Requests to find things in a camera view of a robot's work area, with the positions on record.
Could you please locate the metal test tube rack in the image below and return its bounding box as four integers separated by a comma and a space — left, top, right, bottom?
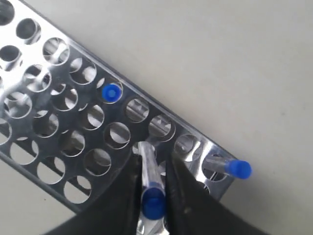
0, 0, 233, 212

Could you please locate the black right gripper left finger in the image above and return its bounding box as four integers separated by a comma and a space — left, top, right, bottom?
46, 155, 142, 235

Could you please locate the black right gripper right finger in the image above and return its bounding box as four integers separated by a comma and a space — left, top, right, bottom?
165, 155, 265, 235

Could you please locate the blue capped tube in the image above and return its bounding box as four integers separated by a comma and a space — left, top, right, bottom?
101, 83, 122, 103
138, 141, 166, 220
202, 156, 252, 179

